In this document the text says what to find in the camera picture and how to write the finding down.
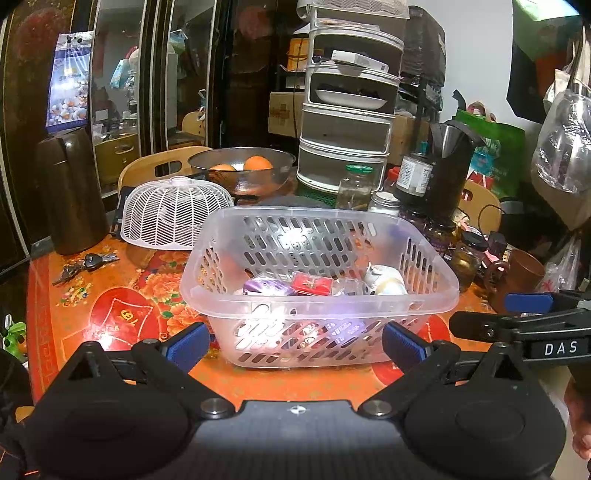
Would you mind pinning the green toy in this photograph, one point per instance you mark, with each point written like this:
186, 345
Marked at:
16, 334

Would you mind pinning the brown mug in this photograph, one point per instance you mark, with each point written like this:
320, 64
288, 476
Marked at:
521, 281

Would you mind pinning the small red box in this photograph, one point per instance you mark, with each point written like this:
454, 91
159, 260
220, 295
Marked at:
311, 282

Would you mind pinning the dark glass jar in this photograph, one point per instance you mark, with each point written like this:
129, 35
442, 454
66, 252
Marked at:
413, 219

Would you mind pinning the glass jar with white lid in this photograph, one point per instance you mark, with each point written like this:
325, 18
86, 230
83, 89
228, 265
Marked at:
384, 203

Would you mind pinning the black hanging bag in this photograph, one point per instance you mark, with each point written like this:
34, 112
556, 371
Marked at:
526, 87

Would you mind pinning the cardboard box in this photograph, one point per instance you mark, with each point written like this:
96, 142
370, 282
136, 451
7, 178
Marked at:
284, 113
408, 138

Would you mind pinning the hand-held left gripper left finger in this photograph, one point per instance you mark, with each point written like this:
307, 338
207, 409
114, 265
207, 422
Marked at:
189, 344

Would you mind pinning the green mat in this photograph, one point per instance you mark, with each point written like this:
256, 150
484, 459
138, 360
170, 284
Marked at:
318, 194

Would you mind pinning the orange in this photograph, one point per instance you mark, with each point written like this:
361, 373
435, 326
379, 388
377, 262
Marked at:
224, 167
258, 164

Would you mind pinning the dark labelled jar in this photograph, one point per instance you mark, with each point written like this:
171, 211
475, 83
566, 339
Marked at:
441, 237

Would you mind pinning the white plate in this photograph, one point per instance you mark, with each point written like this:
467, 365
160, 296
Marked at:
351, 98

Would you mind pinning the black electric kettle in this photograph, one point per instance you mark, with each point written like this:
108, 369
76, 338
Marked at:
450, 170

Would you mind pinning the brown thermos jug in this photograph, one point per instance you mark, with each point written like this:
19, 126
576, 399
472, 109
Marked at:
71, 194

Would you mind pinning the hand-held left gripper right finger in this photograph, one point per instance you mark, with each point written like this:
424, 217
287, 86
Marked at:
404, 344

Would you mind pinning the person's right hand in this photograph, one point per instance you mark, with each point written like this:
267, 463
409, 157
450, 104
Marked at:
581, 415

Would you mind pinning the clear plastic basket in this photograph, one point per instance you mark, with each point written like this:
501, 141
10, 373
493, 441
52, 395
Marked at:
221, 300

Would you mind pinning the red capped bottle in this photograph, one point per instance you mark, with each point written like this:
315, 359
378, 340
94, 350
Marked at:
391, 180

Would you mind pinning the bunch of keys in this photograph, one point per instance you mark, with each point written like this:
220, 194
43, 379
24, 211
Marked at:
90, 264

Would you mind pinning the yellow box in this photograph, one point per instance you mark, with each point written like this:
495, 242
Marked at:
298, 53

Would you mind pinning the tiered food cover rack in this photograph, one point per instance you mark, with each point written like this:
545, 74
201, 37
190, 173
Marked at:
346, 134

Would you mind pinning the bottle with white label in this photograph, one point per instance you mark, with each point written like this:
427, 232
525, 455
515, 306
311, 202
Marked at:
413, 175

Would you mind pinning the dark mirrored wardrobe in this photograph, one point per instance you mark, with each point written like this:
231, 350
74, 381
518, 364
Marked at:
23, 92

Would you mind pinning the purple tissue packet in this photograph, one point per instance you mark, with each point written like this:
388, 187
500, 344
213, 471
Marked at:
268, 286

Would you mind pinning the white plastic bag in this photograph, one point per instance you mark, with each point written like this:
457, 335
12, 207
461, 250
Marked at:
563, 267

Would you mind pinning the blue printed plastic bag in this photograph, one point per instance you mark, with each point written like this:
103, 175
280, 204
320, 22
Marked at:
69, 83

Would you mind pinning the glass jar with green lid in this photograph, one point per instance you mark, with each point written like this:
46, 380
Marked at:
354, 189

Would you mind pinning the white plastic food cover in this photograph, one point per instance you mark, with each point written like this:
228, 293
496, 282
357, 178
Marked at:
175, 212

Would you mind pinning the clear plastic bag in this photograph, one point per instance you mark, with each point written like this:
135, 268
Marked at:
561, 143

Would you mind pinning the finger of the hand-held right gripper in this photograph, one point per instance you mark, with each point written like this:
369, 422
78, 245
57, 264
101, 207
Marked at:
528, 302
489, 325

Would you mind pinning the flat white box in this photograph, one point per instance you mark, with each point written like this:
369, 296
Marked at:
360, 59

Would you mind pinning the green shopping bag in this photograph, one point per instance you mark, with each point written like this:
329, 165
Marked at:
498, 152

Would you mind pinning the glass jar with yellow liquid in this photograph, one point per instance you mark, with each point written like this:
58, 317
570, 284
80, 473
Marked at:
468, 263

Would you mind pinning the metal bowl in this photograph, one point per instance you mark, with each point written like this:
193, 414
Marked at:
277, 177

